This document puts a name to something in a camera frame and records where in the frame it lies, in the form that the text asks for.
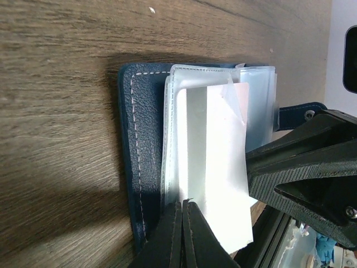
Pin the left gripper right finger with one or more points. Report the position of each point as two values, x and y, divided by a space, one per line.
200 246

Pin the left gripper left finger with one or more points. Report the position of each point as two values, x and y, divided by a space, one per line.
164 247

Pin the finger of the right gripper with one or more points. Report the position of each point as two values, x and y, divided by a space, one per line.
317 195
326 128

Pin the white card grey stripe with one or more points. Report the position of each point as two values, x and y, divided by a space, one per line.
211 132

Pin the blue card holder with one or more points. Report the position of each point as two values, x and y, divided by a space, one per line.
141 102

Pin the black aluminium frame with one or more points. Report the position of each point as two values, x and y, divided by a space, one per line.
268 234

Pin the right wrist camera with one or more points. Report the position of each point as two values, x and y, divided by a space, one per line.
349 77

